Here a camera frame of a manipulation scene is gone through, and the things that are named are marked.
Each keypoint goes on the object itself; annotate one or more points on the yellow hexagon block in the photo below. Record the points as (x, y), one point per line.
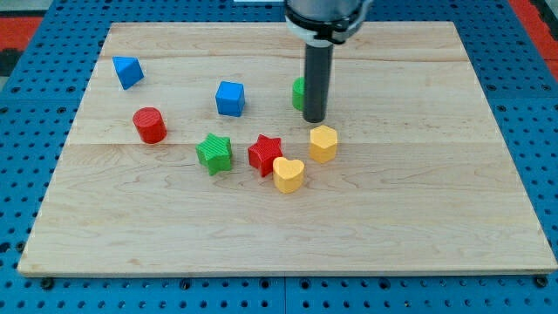
(323, 144)

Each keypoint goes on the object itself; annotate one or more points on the green star block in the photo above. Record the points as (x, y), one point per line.
(215, 153)

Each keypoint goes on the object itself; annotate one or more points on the red star block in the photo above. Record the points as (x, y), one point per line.
(262, 154)

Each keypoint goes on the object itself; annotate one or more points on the green block behind rod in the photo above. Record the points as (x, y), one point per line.
(297, 98)

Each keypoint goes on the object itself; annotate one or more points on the wooden board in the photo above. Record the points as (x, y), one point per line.
(422, 184)

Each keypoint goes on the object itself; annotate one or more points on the yellow heart block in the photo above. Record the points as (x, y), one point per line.
(288, 175)

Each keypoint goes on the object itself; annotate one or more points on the red cylinder block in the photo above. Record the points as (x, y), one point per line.
(150, 125)

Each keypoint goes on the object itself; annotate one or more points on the blue triangle block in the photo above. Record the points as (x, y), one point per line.
(128, 70)

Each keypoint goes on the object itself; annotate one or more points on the blue cube block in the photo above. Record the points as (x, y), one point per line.
(230, 98)

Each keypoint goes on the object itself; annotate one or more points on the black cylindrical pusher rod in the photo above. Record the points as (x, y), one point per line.
(317, 67)

